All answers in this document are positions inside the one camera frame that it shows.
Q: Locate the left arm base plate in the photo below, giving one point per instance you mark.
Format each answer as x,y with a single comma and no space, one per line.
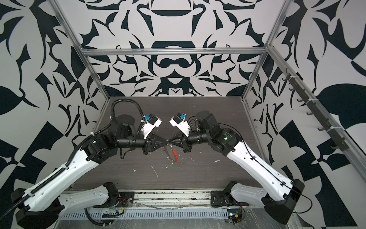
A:
125,199

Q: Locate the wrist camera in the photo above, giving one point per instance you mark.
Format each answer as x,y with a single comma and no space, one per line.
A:
181,122
150,122

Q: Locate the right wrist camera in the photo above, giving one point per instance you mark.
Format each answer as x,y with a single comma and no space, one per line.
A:
181,122

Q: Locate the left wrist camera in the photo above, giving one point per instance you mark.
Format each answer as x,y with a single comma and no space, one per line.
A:
150,122

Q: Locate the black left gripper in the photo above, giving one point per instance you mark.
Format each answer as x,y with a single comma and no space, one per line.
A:
148,143

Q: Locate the slotted cable duct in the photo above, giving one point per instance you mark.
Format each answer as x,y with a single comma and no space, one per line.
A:
221,214

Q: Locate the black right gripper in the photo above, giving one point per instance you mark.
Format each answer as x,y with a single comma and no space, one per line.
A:
186,142

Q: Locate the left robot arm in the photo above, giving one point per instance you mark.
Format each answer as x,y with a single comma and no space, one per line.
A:
43,204

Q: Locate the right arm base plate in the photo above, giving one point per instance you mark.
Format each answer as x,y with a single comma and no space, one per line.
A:
221,199

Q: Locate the wall hook rack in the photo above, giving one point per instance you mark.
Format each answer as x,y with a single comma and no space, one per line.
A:
327,123

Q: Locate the small circuit board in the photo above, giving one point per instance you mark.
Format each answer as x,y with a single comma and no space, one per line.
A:
234,215

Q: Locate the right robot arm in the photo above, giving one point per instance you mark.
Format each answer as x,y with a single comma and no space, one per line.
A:
278,194

